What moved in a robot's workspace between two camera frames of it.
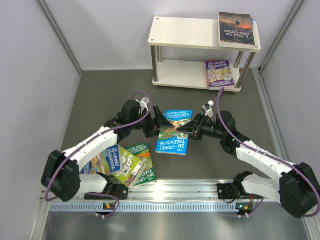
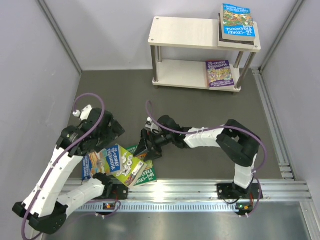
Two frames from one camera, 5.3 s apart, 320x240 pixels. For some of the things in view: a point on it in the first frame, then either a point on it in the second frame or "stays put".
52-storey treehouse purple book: (218, 73) stays put
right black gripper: (194, 128) to (155, 152)
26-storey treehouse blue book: (170, 140) to (237, 23)
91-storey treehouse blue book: (108, 161) stays put
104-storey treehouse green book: (143, 152) stays put
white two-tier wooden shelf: (196, 33) stays put
